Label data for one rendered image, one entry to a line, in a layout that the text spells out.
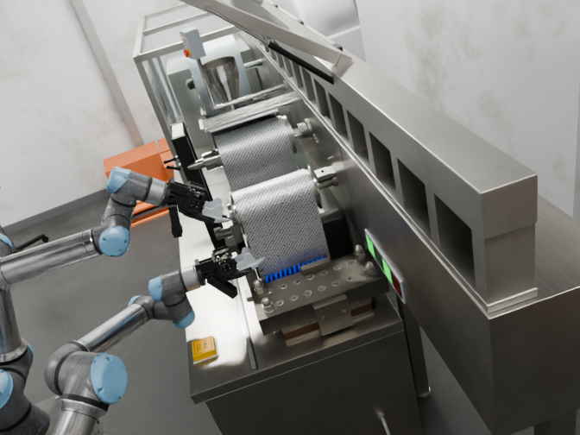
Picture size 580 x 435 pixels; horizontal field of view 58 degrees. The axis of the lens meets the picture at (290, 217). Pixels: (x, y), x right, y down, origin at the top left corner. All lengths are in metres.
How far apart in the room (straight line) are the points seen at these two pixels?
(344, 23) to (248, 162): 3.05
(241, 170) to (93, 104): 3.45
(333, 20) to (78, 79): 2.26
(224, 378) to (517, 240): 1.05
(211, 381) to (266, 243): 0.44
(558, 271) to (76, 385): 1.08
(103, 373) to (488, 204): 1.00
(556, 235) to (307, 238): 0.86
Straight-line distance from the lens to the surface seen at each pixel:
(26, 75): 5.07
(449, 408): 2.53
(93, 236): 1.46
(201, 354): 1.68
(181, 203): 1.56
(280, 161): 1.78
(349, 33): 4.65
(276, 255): 1.66
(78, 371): 1.43
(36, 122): 5.16
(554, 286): 0.90
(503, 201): 0.74
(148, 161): 4.78
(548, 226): 1.02
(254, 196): 1.57
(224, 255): 1.63
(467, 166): 0.78
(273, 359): 1.61
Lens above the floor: 2.04
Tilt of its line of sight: 31 degrees down
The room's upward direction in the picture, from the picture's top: 16 degrees counter-clockwise
